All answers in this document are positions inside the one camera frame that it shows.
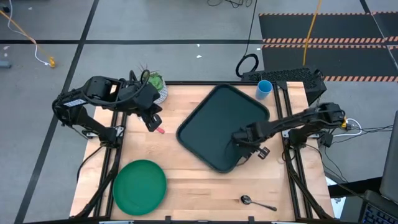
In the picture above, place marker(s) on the grey monitor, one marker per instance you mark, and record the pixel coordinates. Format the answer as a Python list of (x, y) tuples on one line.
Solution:
[(391, 161)]

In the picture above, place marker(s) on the grey floor object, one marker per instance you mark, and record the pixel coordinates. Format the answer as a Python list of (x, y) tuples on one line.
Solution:
[(4, 64)]

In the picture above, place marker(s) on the white paper sheet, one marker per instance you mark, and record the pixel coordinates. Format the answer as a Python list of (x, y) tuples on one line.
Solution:
[(337, 202)]

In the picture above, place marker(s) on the laptop keyboard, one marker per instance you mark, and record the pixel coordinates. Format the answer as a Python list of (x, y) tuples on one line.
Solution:
[(376, 214)]

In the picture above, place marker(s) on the dark green tray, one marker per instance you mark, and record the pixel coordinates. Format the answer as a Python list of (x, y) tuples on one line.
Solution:
[(211, 124)]

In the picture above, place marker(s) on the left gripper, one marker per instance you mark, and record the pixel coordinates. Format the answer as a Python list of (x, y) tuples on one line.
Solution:
[(141, 98)]

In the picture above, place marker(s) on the yellow plug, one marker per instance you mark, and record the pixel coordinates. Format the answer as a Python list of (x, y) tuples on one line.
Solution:
[(343, 124)]

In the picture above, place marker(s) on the succulent in patterned pot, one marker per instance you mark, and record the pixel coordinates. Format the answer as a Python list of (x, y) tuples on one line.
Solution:
[(158, 82)]

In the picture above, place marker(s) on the black power adapter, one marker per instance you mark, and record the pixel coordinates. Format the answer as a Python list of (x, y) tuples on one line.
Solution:
[(326, 140)]

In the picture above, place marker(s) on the black hazard-striped floor mat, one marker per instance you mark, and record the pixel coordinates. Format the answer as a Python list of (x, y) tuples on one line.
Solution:
[(342, 28)]

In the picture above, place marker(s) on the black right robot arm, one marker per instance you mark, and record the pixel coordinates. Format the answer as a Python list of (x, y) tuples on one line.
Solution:
[(311, 119)]

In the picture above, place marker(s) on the black aluminium table frame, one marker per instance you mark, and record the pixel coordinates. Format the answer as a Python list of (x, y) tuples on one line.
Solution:
[(186, 83)]

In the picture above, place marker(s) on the metal spoon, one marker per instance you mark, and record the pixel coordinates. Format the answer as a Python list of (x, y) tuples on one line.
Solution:
[(246, 199)]

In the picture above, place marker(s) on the green plate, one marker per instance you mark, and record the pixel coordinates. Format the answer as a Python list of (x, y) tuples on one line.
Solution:
[(140, 186)]

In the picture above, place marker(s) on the black clamp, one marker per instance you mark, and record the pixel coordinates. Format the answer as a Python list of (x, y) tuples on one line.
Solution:
[(168, 219), (251, 219)]

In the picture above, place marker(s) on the black perforated box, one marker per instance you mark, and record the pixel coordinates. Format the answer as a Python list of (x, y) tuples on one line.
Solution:
[(280, 75)]

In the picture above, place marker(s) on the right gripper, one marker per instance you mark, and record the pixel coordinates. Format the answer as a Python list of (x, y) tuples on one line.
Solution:
[(248, 135)]

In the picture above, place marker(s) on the blue cup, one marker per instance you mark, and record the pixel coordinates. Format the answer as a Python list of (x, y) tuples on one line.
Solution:
[(263, 90)]

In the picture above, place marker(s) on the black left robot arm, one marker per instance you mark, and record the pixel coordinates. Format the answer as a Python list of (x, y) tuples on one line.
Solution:
[(93, 88)]

